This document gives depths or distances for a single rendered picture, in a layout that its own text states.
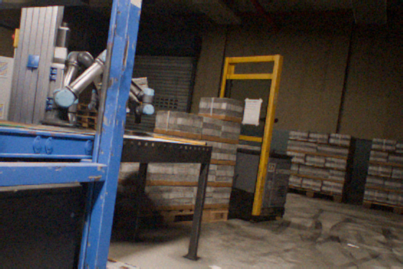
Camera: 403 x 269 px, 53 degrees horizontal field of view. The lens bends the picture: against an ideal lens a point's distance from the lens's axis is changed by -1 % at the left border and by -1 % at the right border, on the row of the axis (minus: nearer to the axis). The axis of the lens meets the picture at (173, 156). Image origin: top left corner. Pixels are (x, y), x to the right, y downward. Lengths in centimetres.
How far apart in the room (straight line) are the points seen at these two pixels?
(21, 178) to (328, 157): 755
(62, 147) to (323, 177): 708
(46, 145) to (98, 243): 41
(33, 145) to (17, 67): 180
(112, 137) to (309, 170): 701
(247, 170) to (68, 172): 360
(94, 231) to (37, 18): 203
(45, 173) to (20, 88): 194
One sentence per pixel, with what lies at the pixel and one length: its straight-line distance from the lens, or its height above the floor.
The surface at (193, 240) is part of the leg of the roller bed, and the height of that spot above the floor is 13.
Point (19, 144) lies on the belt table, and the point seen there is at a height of 74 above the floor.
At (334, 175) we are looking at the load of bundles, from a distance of 822.
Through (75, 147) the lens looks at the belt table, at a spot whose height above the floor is 74.
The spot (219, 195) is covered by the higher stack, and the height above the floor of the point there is 27.
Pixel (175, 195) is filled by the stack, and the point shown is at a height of 28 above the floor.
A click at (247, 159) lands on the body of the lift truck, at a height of 68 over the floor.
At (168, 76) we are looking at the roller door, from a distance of 1142.
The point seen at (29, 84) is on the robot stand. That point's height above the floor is 106.
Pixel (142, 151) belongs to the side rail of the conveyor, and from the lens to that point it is 204.
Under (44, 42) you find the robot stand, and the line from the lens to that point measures 319.
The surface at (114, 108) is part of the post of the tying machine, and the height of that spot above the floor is 91.
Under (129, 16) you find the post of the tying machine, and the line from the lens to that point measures 155.
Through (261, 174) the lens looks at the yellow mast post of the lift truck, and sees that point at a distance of 449.
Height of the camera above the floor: 84
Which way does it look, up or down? 3 degrees down
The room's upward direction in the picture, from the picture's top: 8 degrees clockwise
